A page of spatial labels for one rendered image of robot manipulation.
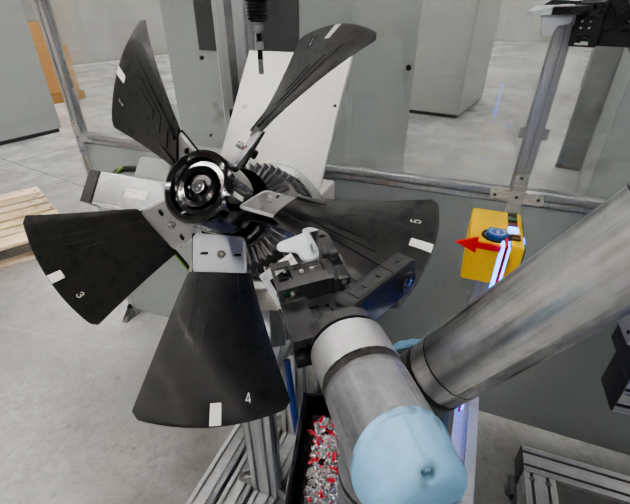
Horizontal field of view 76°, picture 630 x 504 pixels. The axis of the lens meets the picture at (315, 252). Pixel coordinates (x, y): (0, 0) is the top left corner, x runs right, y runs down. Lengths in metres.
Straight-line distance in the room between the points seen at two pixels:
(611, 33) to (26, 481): 2.17
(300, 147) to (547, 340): 0.68
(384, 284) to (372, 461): 0.19
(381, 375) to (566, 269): 0.16
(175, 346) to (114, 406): 1.39
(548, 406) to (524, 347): 1.45
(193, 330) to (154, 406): 0.12
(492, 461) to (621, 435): 0.46
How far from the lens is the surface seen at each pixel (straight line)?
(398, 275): 0.45
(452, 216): 1.35
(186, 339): 0.64
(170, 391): 0.65
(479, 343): 0.39
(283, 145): 0.93
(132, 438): 1.89
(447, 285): 1.48
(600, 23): 1.09
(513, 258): 0.84
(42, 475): 1.94
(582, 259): 0.35
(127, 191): 0.95
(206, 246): 0.66
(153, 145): 0.85
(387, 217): 0.62
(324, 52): 0.71
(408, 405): 0.31
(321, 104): 0.95
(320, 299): 0.43
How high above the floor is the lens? 1.46
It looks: 32 degrees down
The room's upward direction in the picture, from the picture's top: straight up
